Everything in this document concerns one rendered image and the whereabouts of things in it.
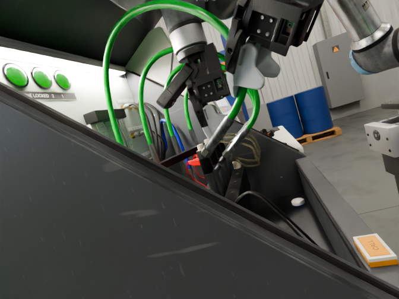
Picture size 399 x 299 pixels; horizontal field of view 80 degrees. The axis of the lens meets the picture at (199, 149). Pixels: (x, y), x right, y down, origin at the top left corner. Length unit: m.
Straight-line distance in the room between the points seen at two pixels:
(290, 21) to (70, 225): 0.33
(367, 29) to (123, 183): 0.88
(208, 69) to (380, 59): 0.62
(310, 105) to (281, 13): 5.09
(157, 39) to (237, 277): 0.87
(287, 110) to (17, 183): 5.14
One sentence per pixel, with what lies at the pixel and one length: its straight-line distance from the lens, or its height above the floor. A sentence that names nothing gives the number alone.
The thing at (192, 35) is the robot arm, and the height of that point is 1.35.
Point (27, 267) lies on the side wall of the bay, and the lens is 0.37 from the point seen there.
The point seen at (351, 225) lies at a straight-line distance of 0.47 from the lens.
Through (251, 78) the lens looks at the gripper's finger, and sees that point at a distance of 0.36.
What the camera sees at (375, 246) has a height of 0.96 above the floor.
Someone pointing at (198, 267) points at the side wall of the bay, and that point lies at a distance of 0.25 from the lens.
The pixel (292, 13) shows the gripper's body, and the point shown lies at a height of 1.26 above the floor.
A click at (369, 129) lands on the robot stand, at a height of 0.98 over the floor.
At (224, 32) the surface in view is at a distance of 0.41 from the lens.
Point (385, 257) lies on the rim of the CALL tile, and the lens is 0.38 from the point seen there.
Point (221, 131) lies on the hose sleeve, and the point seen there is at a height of 1.15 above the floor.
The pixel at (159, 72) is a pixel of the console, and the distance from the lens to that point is 0.97.
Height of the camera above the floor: 1.19
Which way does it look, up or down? 7 degrees down
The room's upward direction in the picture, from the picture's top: 18 degrees counter-clockwise
